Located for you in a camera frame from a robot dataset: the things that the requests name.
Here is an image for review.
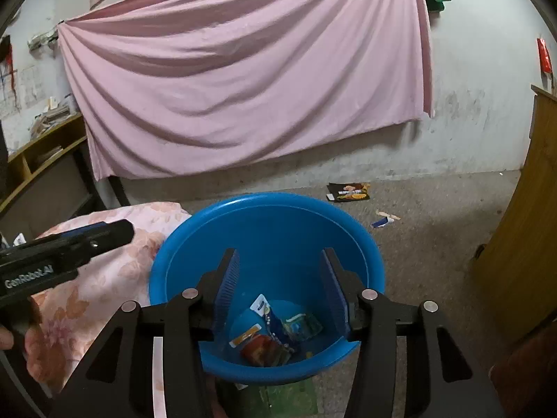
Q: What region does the wooden shelf desk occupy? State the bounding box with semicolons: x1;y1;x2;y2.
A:
0;113;106;241

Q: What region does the blue plastic bucket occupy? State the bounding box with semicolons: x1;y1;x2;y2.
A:
149;192;386;387

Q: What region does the stack of books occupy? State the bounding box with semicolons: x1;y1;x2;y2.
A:
32;96;77;138

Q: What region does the person's left hand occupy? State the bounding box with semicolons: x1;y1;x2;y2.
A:
0;307;46;379

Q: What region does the green flat object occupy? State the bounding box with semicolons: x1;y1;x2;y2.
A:
257;377;319;418

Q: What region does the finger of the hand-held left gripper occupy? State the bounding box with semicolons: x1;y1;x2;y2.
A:
37;222;109;245
52;220;135;267

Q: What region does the green and white packet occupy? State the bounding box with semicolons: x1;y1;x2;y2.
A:
283;312;324;343

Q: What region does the orange and white wrapper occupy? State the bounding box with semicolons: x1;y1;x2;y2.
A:
229;324;262;349

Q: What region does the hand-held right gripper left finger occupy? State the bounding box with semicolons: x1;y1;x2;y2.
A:
50;248;241;418

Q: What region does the black snack packet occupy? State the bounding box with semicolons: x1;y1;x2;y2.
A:
326;182;371;203

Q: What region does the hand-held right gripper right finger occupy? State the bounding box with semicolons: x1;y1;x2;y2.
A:
320;248;505;418

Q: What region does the red wrapper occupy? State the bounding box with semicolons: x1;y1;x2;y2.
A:
239;334;292;367

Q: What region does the floral pink blanket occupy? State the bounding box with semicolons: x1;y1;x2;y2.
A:
24;201;193;389

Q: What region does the printed wall sheet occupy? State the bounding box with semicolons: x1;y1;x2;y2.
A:
0;70;22;119
19;65;47;107

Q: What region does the small wall shelf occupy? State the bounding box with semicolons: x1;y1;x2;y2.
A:
28;30;60;54

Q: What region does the red tassel wall decoration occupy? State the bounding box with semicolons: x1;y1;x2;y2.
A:
0;37;21;110

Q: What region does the pink sheet on wall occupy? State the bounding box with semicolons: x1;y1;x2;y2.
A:
56;0;436;182

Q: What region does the red hanging packet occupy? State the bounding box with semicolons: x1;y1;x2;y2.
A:
535;37;554;75

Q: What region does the wooden cabinet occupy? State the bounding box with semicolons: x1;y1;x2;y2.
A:
472;84;557;346

